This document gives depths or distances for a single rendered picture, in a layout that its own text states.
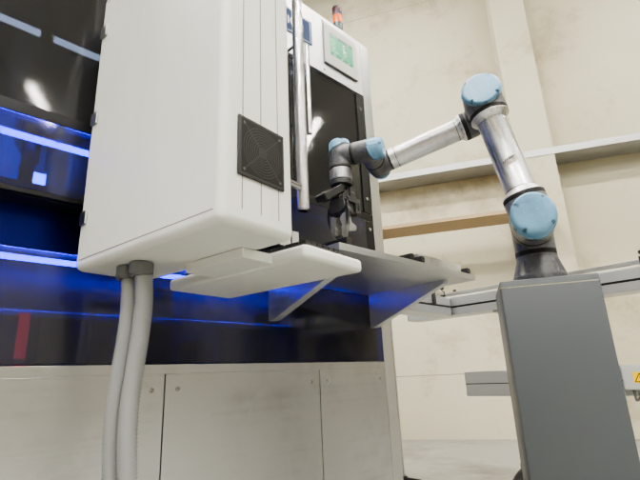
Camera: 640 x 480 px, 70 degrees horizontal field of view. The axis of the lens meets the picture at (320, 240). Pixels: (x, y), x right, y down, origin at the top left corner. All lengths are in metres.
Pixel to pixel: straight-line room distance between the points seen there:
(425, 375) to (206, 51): 3.79
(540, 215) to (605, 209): 3.38
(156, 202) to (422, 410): 3.75
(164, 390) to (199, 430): 0.15
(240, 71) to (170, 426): 0.87
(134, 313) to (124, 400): 0.16
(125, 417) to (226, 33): 0.74
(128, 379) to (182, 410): 0.35
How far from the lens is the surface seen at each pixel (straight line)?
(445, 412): 4.39
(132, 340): 1.00
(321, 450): 1.62
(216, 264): 0.95
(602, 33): 5.56
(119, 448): 1.00
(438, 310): 2.46
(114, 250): 1.01
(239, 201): 0.79
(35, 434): 1.20
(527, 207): 1.36
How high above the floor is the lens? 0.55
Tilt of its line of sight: 17 degrees up
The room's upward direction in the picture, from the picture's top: 2 degrees counter-clockwise
